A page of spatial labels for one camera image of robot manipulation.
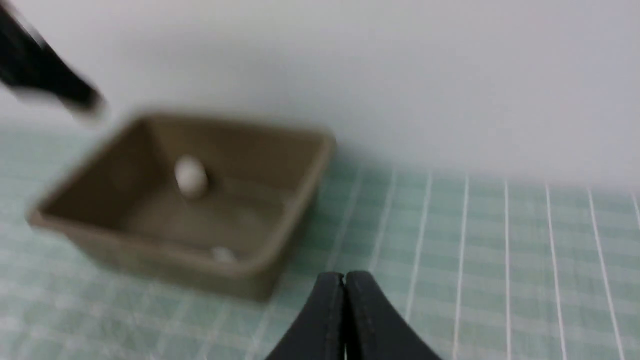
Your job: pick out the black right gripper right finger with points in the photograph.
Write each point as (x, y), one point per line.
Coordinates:
(375, 330)

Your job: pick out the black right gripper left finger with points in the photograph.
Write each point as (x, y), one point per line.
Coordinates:
(317, 332)

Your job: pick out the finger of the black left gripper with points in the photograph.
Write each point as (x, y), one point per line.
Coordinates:
(30, 67)

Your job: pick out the white ball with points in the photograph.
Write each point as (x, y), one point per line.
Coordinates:
(191, 177)
(223, 255)

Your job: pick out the green checkered tablecloth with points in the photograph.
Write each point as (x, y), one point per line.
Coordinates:
(482, 270)

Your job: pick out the olive green plastic bin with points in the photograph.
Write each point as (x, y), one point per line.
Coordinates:
(121, 204)

